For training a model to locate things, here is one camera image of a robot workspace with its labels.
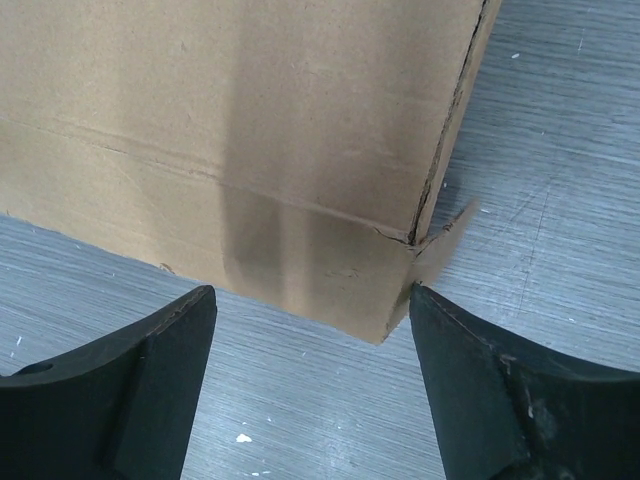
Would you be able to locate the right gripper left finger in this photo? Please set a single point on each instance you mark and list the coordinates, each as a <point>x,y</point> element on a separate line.
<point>119,407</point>

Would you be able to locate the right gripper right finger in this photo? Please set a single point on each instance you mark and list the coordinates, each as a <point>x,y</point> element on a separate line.
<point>505,407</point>

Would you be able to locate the cardboard box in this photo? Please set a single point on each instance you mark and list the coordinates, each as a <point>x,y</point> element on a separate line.
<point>287,151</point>

